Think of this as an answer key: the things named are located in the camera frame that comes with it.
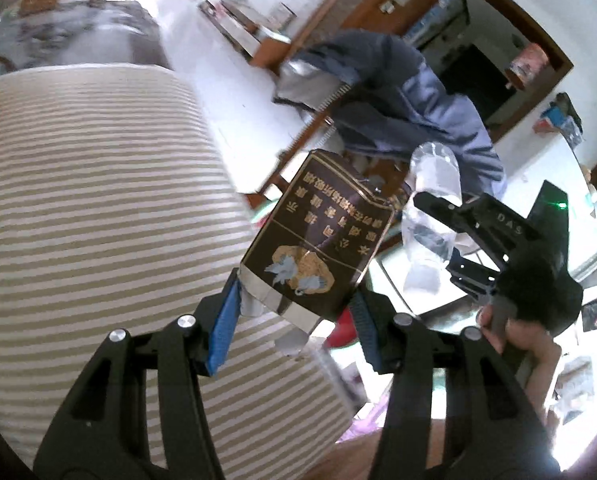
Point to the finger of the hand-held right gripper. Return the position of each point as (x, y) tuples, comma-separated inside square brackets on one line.
[(443, 207), (473, 272)]

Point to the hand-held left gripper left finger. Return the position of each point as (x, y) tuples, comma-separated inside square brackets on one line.
[(226, 320)]

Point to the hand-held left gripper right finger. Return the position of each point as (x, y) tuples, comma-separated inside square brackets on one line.
[(366, 325)]

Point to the clear plastic bottle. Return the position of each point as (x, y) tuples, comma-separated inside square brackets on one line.
[(431, 180)]

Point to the dark cigarette box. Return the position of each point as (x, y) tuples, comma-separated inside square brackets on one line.
[(318, 240)]

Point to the person's right forearm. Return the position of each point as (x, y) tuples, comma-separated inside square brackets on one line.
[(538, 397)]

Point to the person's right hand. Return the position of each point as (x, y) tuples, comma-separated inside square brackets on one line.
[(533, 350)]

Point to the blue jacket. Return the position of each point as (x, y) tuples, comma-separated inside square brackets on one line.
[(403, 95)]

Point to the wooden chair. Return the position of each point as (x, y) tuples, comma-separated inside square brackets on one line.
[(272, 185)]

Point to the beige striped mattress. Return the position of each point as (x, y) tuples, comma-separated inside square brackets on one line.
[(103, 210)]

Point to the floral tin can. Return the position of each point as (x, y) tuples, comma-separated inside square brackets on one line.
[(528, 65)]

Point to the wooden low cabinet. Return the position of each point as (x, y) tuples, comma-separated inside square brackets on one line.
[(258, 35)]

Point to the dark patterned coffee table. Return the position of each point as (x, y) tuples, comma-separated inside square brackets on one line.
[(78, 30)]

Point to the wooden wall cabinet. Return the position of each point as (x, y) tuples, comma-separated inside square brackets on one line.
[(358, 5)]

